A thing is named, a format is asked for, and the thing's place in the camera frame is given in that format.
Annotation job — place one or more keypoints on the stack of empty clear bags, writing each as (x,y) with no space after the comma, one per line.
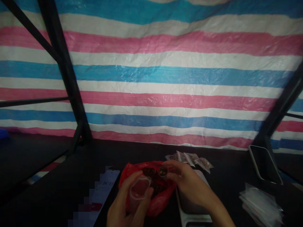
(260,205)

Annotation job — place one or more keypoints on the white weighing scale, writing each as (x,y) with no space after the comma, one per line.
(189,208)

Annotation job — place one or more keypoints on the small metal scoop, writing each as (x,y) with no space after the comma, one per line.
(162,172)

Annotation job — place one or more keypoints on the blue plastic object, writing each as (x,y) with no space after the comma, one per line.
(3,134)

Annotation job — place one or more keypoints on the person's right hand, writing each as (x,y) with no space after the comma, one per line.
(191,184)

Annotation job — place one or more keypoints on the dark smartphone with pale edge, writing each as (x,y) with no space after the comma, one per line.
(265,165)

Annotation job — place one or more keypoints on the pile of dark dried pieces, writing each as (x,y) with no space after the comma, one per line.
(158,188)

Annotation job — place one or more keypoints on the small clear plastic bag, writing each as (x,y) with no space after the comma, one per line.
(139,189)

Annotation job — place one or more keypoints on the black metal rack frame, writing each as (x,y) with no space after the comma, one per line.
(281,106)
(62,59)

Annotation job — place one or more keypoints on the person's left hand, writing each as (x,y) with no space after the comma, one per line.
(120,210)

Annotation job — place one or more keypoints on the red plastic bag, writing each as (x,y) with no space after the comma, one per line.
(161,201)

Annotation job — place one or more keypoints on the white smartphone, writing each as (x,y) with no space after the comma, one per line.
(106,186)

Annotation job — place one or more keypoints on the striped pink blue white tarpaulin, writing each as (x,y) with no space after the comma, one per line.
(165,78)

